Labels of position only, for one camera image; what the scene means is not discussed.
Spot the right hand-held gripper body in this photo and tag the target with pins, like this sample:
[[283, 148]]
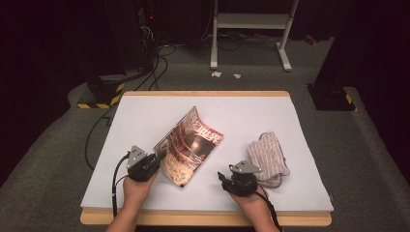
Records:
[[243, 185]]

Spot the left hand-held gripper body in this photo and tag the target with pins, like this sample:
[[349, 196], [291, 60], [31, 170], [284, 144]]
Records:
[[141, 169]]

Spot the red cover magazine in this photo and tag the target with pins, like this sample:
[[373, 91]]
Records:
[[190, 148]]

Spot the grey striped cloth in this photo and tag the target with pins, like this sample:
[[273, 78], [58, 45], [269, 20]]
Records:
[[267, 151]]

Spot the person's right hand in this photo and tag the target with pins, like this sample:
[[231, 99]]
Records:
[[254, 206]]

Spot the person's left hand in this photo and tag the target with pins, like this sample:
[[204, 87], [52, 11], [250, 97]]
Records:
[[137, 193]]

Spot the white table sheet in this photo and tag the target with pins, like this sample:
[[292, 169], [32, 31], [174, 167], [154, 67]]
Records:
[[257, 112]]

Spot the wooden table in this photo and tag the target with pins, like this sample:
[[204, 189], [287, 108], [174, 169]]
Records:
[[206, 93]]

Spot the black stand with striped base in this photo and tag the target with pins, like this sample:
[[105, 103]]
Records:
[[328, 98], [100, 93]]

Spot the white paper scrap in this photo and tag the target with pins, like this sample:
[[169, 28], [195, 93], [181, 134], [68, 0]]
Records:
[[237, 76], [216, 74]]

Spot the black equipment rack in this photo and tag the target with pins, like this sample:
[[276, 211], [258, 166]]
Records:
[[146, 32]]

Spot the white metal stand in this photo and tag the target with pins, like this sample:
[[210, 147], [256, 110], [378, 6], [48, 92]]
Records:
[[251, 21]]

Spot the small red object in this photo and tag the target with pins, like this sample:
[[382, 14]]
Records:
[[310, 39]]

